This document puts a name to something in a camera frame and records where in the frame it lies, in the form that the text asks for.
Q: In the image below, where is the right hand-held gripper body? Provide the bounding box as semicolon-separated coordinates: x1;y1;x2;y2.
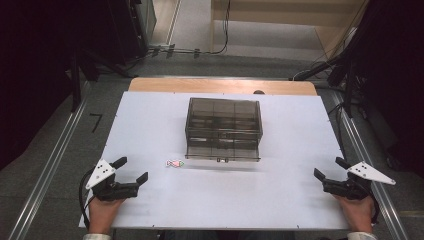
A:
321;161;397;201

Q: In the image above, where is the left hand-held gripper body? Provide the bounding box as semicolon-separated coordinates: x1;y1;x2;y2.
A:
85;158;141;202

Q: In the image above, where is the person's left hand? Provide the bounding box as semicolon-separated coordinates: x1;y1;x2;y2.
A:
87;195;126;236

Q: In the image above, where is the person's right hand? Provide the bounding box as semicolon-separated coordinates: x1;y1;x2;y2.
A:
333;194;376;234

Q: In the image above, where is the small colourful wrapped candy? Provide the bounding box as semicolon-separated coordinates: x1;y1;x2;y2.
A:
165;159;186;169

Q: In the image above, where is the white table board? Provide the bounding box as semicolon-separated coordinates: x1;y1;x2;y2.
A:
78;91;350;231

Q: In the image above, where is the black metal stand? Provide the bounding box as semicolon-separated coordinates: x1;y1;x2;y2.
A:
68;46;133;114
289;54;359;119

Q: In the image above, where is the transparent grey drawer box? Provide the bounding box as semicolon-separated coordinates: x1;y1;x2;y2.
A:
184;96;264;164

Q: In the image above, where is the black curtain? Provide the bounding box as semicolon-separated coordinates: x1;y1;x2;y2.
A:
0;0;149;171
328;0;424;179

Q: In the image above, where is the light wooden furniture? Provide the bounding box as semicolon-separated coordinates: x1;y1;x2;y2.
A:
209;0;369;61

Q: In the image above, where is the metal floor rail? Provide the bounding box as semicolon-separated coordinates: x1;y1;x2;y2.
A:
331;90;412;240
7;81;92;240

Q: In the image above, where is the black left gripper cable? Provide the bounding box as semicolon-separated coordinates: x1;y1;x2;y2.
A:
78;167;98;232

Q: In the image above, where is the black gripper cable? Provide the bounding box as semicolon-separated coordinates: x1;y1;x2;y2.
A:
78;167;98;232
367;185;381;225

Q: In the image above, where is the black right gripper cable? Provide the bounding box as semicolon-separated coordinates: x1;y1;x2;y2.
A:
367;185;381;225

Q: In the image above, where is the grey floor cable strip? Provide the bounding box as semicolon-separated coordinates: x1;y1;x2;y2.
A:
146;42;203;60

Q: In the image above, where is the black hanging cable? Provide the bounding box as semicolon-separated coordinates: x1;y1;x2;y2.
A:
199;0;232;56

